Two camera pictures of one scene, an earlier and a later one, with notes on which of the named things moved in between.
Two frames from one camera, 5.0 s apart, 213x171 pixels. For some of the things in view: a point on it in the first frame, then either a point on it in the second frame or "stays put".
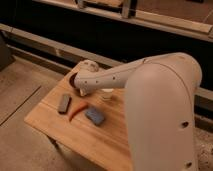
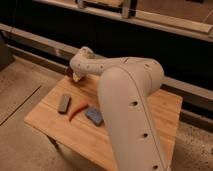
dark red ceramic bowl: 72,80 to 69,72
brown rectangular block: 64,103 stays put
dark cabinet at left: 6,56 stays put
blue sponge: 94,115 stays put
